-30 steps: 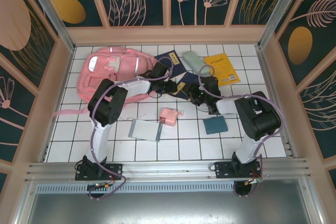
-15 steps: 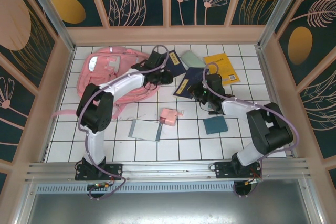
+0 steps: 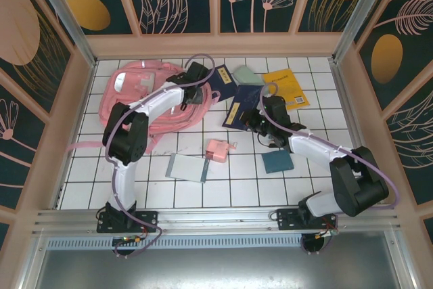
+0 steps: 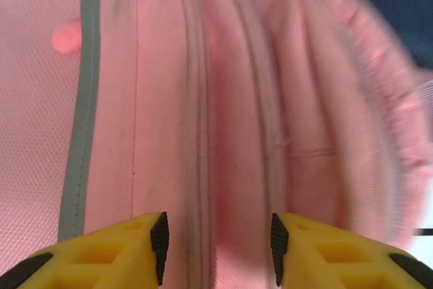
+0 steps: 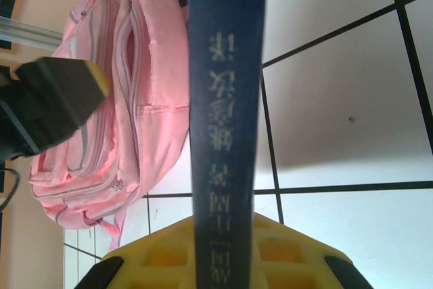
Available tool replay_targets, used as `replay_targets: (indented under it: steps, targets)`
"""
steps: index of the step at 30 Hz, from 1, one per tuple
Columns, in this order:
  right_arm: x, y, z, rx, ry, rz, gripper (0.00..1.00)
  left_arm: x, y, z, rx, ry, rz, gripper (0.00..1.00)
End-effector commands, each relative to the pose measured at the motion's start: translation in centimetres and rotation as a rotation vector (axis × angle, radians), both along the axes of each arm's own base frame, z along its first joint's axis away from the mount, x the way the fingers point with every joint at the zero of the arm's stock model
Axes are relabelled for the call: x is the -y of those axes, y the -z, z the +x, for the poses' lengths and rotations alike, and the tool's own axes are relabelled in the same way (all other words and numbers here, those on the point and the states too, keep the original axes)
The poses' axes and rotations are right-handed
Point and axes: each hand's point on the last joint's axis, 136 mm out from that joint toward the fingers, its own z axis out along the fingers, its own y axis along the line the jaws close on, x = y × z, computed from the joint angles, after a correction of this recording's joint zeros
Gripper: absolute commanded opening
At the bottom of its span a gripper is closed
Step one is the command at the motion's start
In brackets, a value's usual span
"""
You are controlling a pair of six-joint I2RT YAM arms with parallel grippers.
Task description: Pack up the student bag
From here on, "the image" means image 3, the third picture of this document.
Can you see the dark blue book white drawing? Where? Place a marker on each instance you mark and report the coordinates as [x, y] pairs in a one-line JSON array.
[[242, 106]]

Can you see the dark blue book yellow label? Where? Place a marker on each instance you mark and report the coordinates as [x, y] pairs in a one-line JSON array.
[[223, 81]]

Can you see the pink backpack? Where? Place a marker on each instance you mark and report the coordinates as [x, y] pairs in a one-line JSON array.
[[135, 82]]

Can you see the pale green pencil case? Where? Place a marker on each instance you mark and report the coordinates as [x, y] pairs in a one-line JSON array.
[[247, 75]]

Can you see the small pink box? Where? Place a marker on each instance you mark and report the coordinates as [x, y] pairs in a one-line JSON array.
[[216, 151]]

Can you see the small teal notebook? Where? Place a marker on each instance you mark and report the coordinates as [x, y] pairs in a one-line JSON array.
[[277, 162]]

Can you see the grey notebook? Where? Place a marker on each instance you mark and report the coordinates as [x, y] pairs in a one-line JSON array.
[[186, 167]]

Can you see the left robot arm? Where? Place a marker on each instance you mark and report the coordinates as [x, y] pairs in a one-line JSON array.
[[125, 136]]

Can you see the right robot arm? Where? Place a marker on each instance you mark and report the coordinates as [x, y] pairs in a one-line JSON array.
[[358, 184]]

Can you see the small circuit board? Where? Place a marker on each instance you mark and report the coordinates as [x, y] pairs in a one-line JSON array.
[[328, 233], [130, 239]]

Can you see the grey metal sheet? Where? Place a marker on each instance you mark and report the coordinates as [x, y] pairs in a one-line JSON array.
[[216, 268]]

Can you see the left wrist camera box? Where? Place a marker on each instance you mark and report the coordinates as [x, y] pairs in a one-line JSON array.
[[196, 70]]

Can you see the aluminium table side rail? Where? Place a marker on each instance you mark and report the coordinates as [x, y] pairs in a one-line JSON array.
[[349, 106], [89, 77]]

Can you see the aluminium mounting rail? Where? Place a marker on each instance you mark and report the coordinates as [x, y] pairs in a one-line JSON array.
[[216, 218]]

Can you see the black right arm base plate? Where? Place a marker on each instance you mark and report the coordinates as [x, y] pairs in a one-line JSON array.
[[287, 219]]

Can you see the aluminium corner post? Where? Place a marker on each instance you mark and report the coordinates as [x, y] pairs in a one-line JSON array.
[[361, 15], [67, 21]]

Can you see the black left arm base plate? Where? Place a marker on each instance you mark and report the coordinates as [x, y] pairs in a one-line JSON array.
[[147, 219]]

